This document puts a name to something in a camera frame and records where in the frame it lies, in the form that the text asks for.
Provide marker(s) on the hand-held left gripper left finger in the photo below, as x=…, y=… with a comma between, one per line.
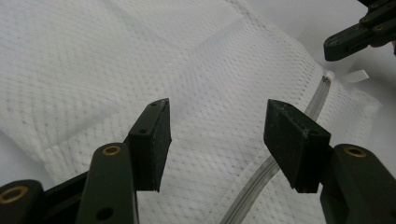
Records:
x=151, y=149

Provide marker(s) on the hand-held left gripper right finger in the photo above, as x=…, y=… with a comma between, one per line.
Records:
x=295, y=146

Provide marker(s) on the white mesh laundry bag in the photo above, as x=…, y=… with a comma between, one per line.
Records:
x=93, y=77

